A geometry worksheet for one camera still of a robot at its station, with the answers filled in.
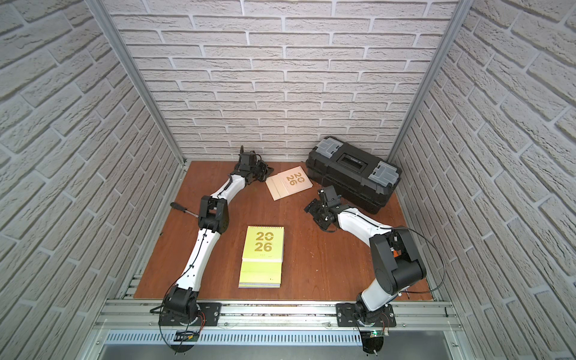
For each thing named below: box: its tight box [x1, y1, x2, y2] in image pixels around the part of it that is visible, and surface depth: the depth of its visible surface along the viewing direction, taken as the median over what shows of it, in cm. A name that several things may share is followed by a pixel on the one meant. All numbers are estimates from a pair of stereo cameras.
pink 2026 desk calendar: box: [265, 165, 314, 201], surface depth 112 cm
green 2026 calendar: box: [239, 225, 285, 283], surface depth 83 cm
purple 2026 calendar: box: [238, 282, 282, 289], surface depth 79 cm
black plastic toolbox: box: [306, 135, 402, 215], surface depth 97 cm
